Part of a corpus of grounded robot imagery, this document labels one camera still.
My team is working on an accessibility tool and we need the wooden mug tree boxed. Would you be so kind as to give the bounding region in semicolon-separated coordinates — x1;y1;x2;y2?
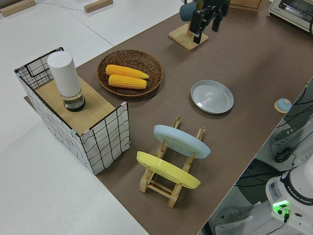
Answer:
168;22;209;51

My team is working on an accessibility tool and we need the white cylindrical bottle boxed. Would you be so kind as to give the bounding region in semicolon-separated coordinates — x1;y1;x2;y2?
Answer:
47;50;87;113

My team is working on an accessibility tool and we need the dark teal mug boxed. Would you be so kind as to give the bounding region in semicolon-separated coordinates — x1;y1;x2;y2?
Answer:
179;0;204;23

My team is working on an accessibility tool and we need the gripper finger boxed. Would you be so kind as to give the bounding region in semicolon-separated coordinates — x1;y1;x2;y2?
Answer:
190;8;210;45
211;12;224;33

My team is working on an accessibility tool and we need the brown wicker basket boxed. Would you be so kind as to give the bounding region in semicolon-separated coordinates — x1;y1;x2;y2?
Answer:
97;49;164;99

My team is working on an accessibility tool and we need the brown table mat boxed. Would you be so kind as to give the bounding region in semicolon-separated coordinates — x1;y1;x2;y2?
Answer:
23;0;313;235

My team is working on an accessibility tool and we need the wooden block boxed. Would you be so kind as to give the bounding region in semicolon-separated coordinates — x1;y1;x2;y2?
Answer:
84;0;114;13
0;0;36;18

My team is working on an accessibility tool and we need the wire grid shelf box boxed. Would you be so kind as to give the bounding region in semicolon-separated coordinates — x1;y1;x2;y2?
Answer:
14;46;132;176

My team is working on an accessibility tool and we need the light blue plate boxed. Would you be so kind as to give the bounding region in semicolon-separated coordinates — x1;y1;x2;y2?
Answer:
154;124;211;160

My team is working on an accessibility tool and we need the coiled black cable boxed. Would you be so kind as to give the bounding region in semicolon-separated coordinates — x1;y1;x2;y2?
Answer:
273;147;294;164

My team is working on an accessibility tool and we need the wooden drawer cabinet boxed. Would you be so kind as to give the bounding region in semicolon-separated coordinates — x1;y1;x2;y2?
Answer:
229;0;263;12

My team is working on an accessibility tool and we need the wooden plate rack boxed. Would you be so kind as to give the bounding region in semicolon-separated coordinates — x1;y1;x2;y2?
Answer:
139;115;206;208

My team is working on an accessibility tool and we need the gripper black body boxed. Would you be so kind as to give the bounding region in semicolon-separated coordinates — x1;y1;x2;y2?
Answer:
201;0;231;18

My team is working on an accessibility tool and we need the gray ceramic plate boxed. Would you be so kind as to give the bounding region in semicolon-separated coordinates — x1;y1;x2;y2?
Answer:
190;79;235;115

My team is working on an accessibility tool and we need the yellow corn cob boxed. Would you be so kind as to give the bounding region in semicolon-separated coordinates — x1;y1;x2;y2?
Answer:
108;74;148;90
105;64;150;80

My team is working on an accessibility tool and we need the yellow plate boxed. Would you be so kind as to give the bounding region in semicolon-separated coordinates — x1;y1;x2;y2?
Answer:
136;151;201;189

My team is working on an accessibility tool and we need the white toaster oven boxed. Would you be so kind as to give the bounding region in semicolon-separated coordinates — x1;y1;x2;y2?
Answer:
266;0;313;34

